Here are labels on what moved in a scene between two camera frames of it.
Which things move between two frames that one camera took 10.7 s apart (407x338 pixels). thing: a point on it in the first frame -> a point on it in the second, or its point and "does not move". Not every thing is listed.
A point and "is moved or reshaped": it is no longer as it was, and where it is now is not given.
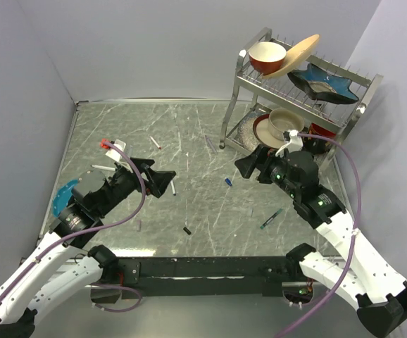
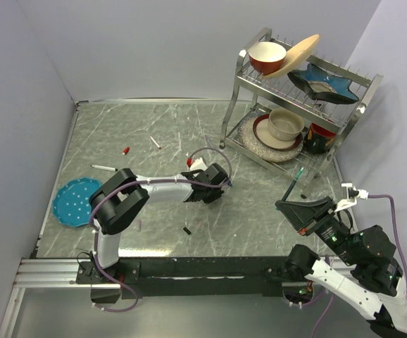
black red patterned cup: x=317 y=145 does not move
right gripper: x=246 y=165 -> x=301 y=214
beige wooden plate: x=297 y=54 does not move
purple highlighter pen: x=210 y=144 does not move
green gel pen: x=270 y=218 is moved or reshaped
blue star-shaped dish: x=320 y=84 does not move
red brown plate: x=263 y=134 does not move
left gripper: x=160 y=179 -> x=214 y=196
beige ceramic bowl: x=282 y=120 does not move
